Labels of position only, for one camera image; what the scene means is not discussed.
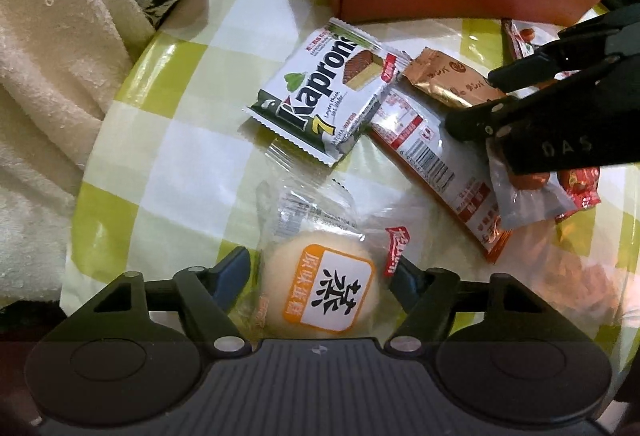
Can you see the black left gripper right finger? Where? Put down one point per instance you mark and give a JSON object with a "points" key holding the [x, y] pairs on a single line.
{"points": [[427, 297]]}

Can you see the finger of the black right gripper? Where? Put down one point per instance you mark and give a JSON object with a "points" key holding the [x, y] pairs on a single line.
{"points": [[479, 122], [550, 59]]}

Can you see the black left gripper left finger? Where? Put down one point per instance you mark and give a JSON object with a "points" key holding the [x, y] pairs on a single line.
{"points": [[206, 296]]}

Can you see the gold foil snack packet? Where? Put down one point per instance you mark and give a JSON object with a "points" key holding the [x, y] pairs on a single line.
{"points": [[449, 81]]}

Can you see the clear bag steamed cake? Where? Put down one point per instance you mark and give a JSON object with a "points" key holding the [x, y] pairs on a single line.
{"points": [[325, 263]]}

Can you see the red white barcode snack packet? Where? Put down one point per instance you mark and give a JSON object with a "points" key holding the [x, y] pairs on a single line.
{"points": [[411, 127]]}

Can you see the white red jujube snack packet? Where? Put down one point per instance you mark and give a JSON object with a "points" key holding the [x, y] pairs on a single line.
{"points": [[529, 199]]}

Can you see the green white checkered tablecloth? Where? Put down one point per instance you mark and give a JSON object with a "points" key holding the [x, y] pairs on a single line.
{"points": [[172, 178]]}

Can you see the Kapron wafer packet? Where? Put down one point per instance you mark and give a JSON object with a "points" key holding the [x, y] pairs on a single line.
{"points": [[328, 90]]}

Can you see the cream fleece blanket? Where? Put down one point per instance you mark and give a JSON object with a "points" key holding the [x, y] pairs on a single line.
{"points": [[62, 62]]}

